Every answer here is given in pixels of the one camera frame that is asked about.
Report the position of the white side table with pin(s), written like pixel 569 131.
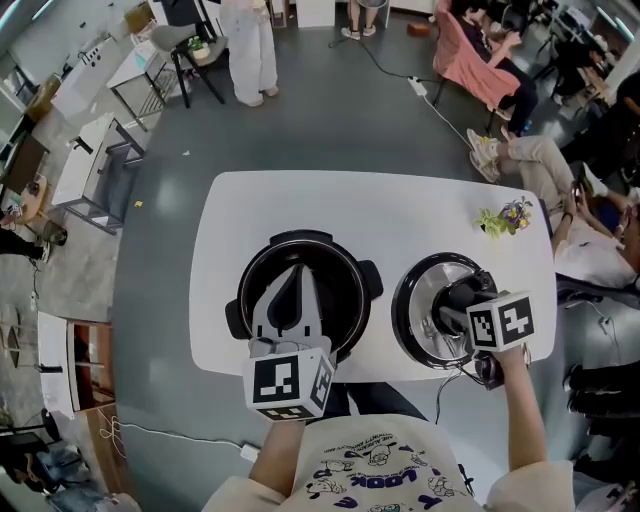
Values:
pixel 85 165

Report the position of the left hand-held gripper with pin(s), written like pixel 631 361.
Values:
pixel 280 382

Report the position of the small potted flower plant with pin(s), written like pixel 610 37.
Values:
pixel 505 217

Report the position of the wooden cabinet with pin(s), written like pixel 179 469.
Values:
pixel 95 380

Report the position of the person's cream printed shirt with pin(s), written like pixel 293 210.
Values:
pixel 380 470

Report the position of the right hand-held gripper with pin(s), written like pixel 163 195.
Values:
pixel 500 322

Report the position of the grey chair black legs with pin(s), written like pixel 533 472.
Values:
pixel 192 50

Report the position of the person's dark trousers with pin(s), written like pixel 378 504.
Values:
pixel 380 400

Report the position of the person's right forearm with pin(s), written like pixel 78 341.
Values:
pixel 522 415

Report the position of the person's left forearm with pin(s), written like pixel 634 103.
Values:
pixel 272 450

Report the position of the small green potted plant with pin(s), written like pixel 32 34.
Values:
pixel 198 48

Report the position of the white power strip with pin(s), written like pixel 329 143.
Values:
pixel 417 85

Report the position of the brown box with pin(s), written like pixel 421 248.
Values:
pixel 418 29

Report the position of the black phone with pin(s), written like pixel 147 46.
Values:
pixel 579 182

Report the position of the black bag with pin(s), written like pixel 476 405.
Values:
pixel 605 410

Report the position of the white metal frame table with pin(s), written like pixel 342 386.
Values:
pixel 137 70

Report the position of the round wooden stool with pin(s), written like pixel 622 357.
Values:
pixel 36 197

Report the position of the pink armchair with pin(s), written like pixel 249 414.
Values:
pixel 462 65

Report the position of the black steel pressure cooker lid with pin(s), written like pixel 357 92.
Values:
pixel 417 305

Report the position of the black pressure cooker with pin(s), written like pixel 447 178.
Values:
pixel 345 280

